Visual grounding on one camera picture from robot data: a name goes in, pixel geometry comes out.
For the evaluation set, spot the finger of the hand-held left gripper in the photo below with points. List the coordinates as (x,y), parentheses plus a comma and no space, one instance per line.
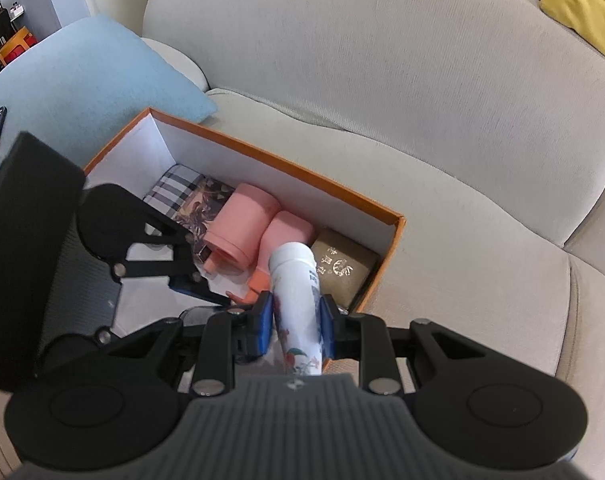
(113,336)
(202,294)

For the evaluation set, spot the brown patterned box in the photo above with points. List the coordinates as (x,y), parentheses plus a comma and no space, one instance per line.
(202,210)

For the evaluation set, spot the olive box with gold print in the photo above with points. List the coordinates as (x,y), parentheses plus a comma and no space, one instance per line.
(347,265)

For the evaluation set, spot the light grey fabric sofa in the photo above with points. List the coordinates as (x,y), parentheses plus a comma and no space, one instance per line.
(382,110)

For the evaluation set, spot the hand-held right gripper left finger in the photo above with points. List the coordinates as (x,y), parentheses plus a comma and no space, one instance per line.
(265,327)

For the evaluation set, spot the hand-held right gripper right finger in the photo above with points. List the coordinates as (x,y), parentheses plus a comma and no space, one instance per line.
(327,330)

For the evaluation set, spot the white floral bottle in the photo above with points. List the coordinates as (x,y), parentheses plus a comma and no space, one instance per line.
(297,300)

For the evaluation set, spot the yellow pillow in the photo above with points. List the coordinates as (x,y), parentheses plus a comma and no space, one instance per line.
(587,5)

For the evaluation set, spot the orange cardboard box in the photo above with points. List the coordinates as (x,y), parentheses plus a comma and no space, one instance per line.
(377,270)

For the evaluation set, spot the light blue pillow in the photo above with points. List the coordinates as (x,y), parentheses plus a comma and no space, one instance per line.
(92,85)

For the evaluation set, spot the orange stool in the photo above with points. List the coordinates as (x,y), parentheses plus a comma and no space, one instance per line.
(15,47)

